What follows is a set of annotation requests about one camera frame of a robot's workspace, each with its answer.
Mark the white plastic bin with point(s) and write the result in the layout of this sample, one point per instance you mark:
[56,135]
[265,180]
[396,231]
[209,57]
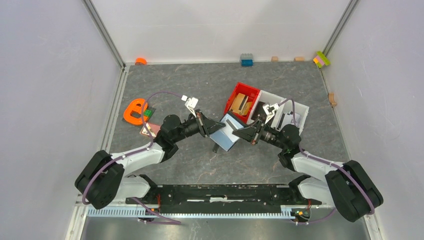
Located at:
[294,113]
[263,97]

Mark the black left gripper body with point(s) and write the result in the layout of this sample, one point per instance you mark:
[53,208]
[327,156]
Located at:
[192,127]

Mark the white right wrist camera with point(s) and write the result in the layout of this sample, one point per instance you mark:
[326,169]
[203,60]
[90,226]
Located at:
[270,111]

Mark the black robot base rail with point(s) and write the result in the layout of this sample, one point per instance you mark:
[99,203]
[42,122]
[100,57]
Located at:
[224,198]

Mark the red plastic bin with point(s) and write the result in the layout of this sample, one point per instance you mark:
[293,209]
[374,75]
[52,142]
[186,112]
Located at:
[248,90]

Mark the green pink lego stack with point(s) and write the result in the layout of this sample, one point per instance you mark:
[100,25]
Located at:
[321,60]

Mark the stack of gold credit cards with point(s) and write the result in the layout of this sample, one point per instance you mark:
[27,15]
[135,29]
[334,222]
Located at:
[241,104]

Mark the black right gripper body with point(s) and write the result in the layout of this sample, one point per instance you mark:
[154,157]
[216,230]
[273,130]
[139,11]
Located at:
[267,134]

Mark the pink wooden block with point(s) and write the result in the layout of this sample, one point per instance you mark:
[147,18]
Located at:
[151,128]

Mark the green lego brick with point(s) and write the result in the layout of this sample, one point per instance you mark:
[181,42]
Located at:
[148,113]

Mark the blue grey lego block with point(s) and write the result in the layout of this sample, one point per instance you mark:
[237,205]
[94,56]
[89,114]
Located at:
[246,59]

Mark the curved wooden arch block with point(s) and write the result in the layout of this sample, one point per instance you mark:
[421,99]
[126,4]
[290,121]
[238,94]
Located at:
[332,100]

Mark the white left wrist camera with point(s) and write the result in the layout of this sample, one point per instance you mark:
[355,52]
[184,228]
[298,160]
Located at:
[190,103]

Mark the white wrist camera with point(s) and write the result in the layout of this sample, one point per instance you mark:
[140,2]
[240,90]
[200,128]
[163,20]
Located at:
[190,103]
[270,111]

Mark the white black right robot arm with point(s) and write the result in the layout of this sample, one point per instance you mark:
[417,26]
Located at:
[343,185]

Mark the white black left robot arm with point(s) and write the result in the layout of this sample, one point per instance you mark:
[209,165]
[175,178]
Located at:
[106,175]

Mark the orange round toy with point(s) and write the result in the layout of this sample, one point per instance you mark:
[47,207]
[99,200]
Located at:
[140,61]

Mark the orange letter toy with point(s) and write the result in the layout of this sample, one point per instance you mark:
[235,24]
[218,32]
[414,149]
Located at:
[135,112]

